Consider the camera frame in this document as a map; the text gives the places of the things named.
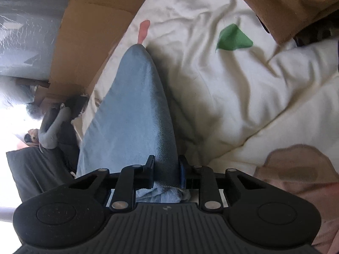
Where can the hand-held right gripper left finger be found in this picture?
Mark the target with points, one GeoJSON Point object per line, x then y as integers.
{"type": "Point", "coordinates": [149, 172]}

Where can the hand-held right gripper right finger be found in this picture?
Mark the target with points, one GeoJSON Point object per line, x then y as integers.
{"type": "Point", "coordinates": [182, 174]}

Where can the blue denim jeans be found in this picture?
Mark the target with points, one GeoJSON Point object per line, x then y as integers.
{"type": "Point", "coordinates": [132, 111]}

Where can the cream bear print bedsheet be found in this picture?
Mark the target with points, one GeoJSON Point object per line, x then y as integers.
{"type": "Point", "coordinates": [225, 84]}

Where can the grey sleeve cloth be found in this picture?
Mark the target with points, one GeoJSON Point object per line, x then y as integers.
{"type": "Point", "coordinates": [53, 129]}

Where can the dark grey cloth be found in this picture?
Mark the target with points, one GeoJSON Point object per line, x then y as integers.
{"type": "Point", "coordinates": [34, 169]}

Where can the brown cardboard box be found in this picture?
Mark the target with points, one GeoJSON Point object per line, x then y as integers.
{"type": "Point", "coordinates": [84, 31]}

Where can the clear plastic wrapped bundle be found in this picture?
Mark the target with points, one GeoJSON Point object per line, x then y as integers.
{"type": "Point", "coordinates": [26, 31]}

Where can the camouflage cloth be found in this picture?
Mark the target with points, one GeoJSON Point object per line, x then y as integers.
{"type": "Point", "coordinates": [317, 35]}

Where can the brown cloth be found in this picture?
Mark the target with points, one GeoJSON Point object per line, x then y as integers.
{"type": "Point", "coordinates": [291, 2]}

